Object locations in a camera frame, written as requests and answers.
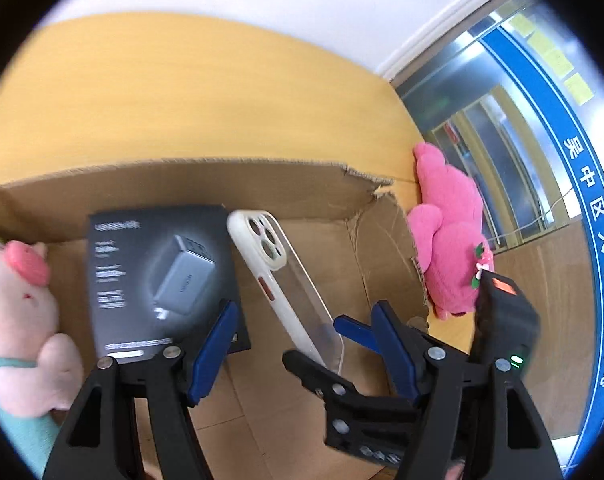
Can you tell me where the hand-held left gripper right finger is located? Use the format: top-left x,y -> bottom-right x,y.
371,301 -> 565,480

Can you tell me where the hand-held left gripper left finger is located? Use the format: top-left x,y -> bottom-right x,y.
42,299 -> 240,480

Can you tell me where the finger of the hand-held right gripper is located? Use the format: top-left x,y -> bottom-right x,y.
282,350 -> 423,467
333,315 -> 381,349

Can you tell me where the clear white phone case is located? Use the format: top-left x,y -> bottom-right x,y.
227,210 -> 345,376

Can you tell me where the brown cardboard box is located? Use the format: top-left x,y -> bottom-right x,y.
0,157 -> 475,480

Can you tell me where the brown wooden door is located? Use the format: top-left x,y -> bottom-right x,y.
492,220 -> 604,441

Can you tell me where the black charger package box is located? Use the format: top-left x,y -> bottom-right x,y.
88,204 -> 253,363

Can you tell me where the pink bear plush toy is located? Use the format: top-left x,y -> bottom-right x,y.
406,142 -> 497,321

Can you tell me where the blue banner strip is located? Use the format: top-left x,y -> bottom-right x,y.
479,25 -> 604,471

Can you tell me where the glass partition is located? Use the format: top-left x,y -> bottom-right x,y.
394,0 -> 604,480

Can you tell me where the pink pig plush toy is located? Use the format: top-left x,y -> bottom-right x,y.
0,222 -> 85,476

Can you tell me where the white cable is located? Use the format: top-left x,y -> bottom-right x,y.
492,190 -> 578,246

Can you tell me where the white door frame trim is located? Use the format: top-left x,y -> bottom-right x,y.
379,0 -> 523,81

